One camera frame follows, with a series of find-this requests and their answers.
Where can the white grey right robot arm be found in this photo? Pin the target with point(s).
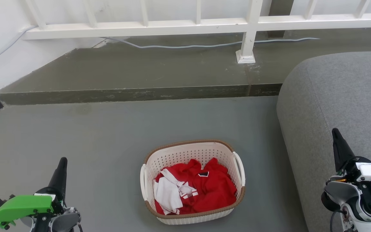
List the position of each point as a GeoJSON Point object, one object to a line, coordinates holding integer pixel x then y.
{"type": "Point", "coordinates": [356, 209]}

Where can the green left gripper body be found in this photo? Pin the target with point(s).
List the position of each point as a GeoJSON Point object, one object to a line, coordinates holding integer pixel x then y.
{"type": "Point", "coordinates": [21, 206]}

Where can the grey fabric sofa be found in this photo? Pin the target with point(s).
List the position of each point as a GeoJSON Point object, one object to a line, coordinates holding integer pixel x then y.
{"type": "Point", "coordinates": [333, 96]}

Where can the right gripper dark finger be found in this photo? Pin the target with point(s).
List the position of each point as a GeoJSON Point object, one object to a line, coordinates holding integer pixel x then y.
{"type": "Point", "coordinates": [341, 149]}

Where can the white garment with red trim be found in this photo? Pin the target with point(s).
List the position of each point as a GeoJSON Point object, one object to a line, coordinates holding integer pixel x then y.
{"type": "Point", "coordinates": [169, 193]}

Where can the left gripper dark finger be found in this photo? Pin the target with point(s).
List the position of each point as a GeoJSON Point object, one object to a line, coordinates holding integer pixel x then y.
{"type": "Point", "coordinates": [60, 177]}

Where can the white metal railing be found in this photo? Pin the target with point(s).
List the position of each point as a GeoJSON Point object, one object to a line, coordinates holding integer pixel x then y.
{"type": "Point", "coordinates": [140, 27]}

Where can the white perforated laundry basket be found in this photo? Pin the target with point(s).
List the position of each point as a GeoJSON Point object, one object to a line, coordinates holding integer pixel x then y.
{"type": "Point", "coordinates": [185, 153]}

